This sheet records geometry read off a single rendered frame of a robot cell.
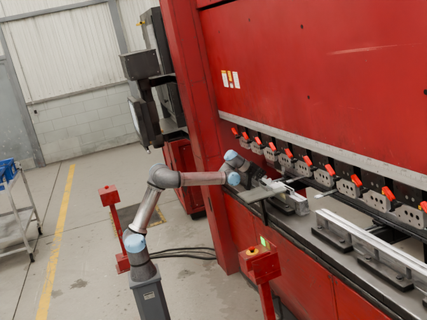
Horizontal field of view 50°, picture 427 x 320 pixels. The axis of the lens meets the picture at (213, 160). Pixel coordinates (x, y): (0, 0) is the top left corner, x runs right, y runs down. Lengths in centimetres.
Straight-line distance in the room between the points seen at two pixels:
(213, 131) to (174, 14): 91
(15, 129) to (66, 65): 159
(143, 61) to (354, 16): 203
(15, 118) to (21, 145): 53
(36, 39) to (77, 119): 166
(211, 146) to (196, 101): 37
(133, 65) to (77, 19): 601
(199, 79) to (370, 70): 189
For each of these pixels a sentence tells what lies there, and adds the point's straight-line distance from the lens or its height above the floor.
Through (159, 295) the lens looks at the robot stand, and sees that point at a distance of 271.
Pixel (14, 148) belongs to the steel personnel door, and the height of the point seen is 49.
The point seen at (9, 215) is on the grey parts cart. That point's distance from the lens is 614.
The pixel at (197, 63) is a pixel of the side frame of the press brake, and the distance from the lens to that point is 350.
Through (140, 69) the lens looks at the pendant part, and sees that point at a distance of 355.
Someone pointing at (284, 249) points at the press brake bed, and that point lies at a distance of 284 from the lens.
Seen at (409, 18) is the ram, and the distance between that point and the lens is 166.
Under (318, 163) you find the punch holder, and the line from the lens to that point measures 235.
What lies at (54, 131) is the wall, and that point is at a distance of 967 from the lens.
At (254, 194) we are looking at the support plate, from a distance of 285.
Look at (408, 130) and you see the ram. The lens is 176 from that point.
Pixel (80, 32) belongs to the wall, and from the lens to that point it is 948.
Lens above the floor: 205
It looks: 16 degrees down
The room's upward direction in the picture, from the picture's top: 12 degrees counter-clockwise
